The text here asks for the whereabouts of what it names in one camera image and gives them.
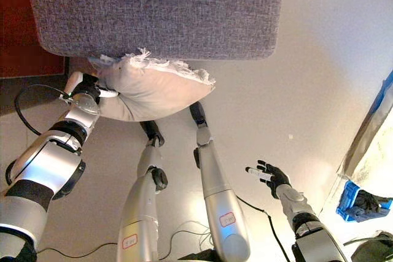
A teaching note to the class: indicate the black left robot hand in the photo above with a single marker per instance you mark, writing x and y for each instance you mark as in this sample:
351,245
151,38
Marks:
87,87

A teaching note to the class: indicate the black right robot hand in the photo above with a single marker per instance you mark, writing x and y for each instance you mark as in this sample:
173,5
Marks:
276,177

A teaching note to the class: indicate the white fringed pillow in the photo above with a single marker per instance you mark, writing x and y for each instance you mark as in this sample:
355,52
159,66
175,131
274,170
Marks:
153,90

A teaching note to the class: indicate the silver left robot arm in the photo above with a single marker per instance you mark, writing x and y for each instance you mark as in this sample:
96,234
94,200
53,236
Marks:
46,164

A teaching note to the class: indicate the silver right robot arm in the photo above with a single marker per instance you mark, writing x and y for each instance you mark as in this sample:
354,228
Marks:
310,231

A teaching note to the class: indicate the silver right robot leg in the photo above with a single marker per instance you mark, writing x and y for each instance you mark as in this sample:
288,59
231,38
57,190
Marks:
218,188

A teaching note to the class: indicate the silver robot leg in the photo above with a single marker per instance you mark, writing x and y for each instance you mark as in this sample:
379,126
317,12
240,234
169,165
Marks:
218,188
141,206

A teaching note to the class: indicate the blue plastic crate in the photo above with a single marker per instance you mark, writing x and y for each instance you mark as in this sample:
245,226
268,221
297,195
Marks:
345,200

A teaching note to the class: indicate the black glove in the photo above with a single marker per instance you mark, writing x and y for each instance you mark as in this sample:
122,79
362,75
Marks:
367,202

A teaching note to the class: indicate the plastic sheet with blue tape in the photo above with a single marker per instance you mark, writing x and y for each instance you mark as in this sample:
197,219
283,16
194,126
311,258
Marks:
368,139

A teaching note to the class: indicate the grey fabric armchair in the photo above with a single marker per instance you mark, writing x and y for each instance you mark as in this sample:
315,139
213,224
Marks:
159,13

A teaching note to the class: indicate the black bag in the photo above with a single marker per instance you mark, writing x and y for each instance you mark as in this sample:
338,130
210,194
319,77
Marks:
376,248

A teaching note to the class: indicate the silver left robot leg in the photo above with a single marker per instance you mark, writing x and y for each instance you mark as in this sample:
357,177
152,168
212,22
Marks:
141,206

